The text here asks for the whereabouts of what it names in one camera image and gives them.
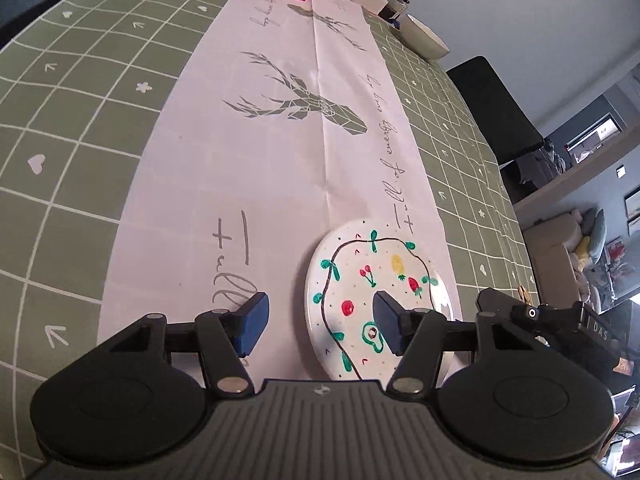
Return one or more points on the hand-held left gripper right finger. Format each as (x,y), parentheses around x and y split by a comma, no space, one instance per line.
(389,322)

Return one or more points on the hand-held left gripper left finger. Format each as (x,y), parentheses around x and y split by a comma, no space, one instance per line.
(252,325)

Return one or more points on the white fruit-painted plate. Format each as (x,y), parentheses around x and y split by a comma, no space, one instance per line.
(360,260)

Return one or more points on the yellow cushion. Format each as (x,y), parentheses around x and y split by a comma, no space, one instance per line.
(582,247)

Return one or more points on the beige sofa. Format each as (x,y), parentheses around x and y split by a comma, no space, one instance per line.
(550,255)

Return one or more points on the white deer-print table runner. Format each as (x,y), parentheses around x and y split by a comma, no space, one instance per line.
(280,170)

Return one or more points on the green checked tablecloth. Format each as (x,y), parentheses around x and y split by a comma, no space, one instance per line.
(75,135)

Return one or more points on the cream ceramic bowl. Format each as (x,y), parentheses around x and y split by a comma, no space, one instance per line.
(422,40)

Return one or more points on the dark lid glass jar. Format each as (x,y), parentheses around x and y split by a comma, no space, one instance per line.
(398,4)

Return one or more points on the wall picture frame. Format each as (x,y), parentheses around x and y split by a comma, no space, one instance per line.
(634,212)

